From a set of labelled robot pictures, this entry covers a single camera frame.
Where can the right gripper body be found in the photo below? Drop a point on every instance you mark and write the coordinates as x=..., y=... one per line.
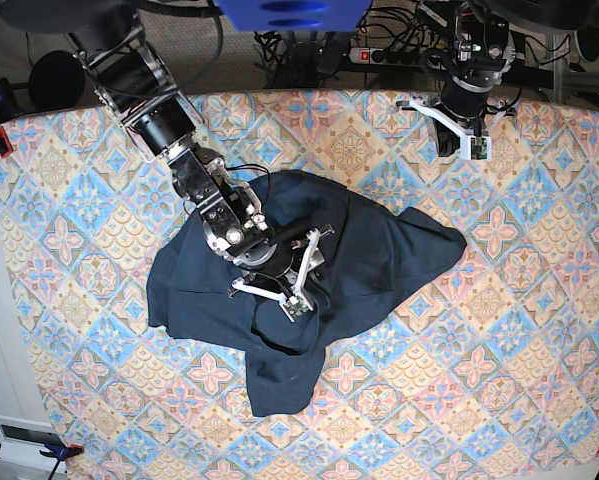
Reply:
x=278, y=270

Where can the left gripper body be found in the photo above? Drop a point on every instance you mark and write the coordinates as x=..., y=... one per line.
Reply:
x=447, y=142

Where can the dark navy t-shirt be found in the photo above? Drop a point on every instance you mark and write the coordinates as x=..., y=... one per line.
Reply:
x=374, y=261

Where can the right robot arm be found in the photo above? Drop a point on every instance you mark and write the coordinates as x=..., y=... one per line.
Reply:
x=132, y=80

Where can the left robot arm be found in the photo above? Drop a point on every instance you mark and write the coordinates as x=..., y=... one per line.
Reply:
x=479, y=49

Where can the white power strip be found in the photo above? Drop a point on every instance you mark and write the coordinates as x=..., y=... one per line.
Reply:
x=372, y=59

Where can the lower left table clamp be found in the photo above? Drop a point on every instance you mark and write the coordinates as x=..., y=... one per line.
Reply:
x=54, y=452

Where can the black round stool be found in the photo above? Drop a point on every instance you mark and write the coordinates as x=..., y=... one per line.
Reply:
x=56, y=82

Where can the aluminium frame post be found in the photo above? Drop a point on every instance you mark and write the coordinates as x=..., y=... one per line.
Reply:
x=574, y=63

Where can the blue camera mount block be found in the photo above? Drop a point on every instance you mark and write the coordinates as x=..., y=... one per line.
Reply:
x=294, y=15

